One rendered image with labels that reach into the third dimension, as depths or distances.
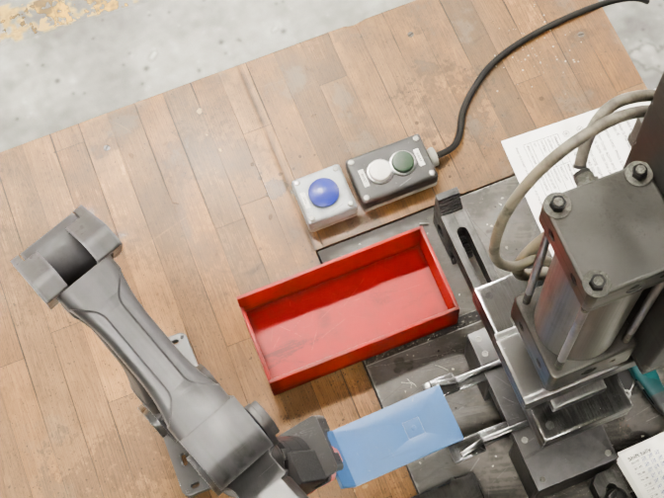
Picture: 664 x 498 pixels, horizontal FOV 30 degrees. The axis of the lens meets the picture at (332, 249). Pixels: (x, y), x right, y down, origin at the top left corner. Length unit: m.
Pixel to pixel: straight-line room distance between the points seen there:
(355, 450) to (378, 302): 0.22
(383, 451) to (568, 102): 0.56
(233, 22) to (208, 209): 1.23
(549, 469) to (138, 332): 0.53
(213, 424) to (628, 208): 0.45
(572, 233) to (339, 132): 0.75
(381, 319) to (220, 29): 1.38
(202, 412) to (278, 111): 0.62
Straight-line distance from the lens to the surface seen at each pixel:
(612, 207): 0.99
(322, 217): 1.60
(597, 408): 1.32
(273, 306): 1.59
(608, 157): 1.69
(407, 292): 1.59
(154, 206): 1.67
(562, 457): 1.46
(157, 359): 1.18
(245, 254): 1.62
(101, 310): 1.18
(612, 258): 0.97
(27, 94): 2.84
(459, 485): 1.51
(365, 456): 1.45
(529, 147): 1.68
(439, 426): 1.45
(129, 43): 2.85
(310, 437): 1.34
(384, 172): 1.61
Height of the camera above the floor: 2.41
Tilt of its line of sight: 69 degrees down
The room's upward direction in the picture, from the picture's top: 7 degrees counter-clockwise
